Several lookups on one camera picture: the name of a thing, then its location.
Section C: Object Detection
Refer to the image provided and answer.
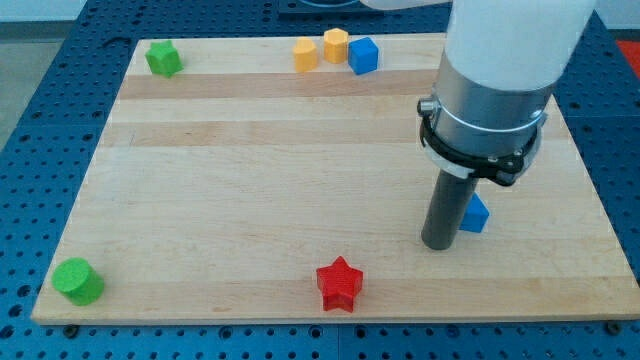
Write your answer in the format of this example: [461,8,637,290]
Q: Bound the wooden board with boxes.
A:
[32,34,639,325]

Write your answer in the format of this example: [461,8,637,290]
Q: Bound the green star block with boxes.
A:
[145,40,184,78]

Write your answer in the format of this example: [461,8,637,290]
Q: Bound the yellow hexagon block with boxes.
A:
[323,28,349,64]

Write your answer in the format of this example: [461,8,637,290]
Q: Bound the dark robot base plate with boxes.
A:
[275,0,384,18]

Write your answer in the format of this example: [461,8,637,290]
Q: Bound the green cylinder block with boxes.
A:
[51,257,105,306]

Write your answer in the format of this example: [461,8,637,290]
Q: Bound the blue triangle block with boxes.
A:
[459,193,490,233]

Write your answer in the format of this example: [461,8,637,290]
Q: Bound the red star block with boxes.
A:
[316,256,364,312]

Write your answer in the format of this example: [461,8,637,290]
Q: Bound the blue cube block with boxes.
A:
[348,37,379,75]

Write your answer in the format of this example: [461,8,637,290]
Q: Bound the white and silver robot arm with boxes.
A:
[417,0,597,250]

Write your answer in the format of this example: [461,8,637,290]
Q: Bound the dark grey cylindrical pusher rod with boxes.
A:
[421,170,478,250]

